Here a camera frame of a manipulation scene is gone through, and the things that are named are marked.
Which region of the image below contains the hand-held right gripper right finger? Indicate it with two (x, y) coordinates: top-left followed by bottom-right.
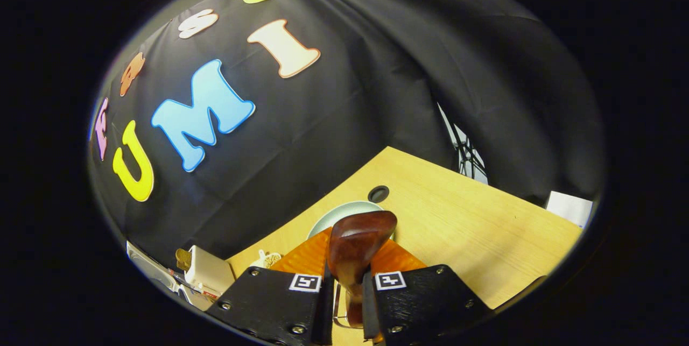
(362, 238), (493, 346)

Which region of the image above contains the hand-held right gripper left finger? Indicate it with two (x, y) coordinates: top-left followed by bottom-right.
(207, 227), (335, 346)

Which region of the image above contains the brown wooden spoon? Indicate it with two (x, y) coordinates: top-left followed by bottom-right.
(327, 210), (398, 328)

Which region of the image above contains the white divided dish of beans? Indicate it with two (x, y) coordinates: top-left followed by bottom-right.
(250, 250), (282, 269)

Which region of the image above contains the white toaster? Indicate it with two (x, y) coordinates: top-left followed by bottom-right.
(184, 245), (236, 298)

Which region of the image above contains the pale green plate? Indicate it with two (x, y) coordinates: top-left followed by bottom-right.
(307, 201), (396, 242)

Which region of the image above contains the metal stand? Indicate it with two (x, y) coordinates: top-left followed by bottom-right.
(439, 104), (488, 183)

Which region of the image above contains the white panel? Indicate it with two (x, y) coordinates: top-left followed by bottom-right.
(546, 191), (593, 228)

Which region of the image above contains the black backdrop cloth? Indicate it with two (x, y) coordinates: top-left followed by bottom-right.
(88, 0), (606, 271)

